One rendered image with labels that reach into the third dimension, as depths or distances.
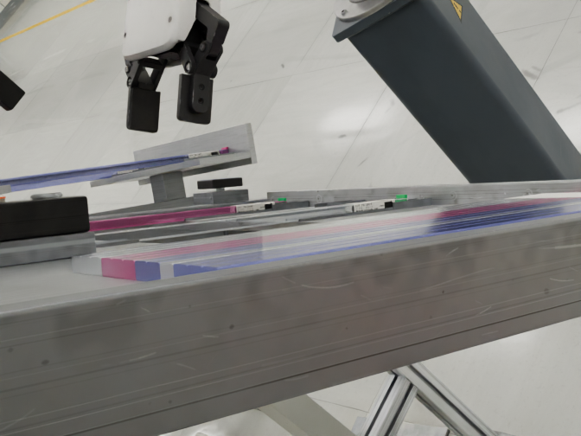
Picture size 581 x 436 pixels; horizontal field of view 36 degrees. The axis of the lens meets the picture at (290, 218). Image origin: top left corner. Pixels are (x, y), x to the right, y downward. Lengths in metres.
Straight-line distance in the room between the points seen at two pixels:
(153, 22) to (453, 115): 0.93
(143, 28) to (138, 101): 0.07
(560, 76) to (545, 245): 1.82
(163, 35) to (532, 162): 1.06
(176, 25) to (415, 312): 0.40
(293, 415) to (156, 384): 1.27
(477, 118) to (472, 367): 0.53
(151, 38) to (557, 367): 1.17
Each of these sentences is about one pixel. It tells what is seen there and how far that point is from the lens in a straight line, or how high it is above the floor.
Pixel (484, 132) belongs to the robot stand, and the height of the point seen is 0.37.
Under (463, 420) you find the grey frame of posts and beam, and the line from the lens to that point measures 1.59.
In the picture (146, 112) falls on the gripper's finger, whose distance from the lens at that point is 0.85.
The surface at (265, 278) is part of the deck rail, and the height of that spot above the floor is 1.09.
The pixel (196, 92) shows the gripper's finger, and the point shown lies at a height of 1.04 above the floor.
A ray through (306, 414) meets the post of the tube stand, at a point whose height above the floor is 0.27.
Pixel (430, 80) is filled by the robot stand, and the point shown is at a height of 0.53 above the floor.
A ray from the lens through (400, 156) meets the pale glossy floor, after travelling 2.50.
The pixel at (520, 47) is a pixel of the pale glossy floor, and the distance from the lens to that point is 2.55.
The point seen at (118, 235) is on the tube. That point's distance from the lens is 0.78.
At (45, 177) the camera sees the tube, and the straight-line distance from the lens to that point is 1.27.
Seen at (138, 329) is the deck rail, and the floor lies 1.13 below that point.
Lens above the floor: 1.30
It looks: 29 degrees down
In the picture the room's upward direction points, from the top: 46 degrees counter-clockwise
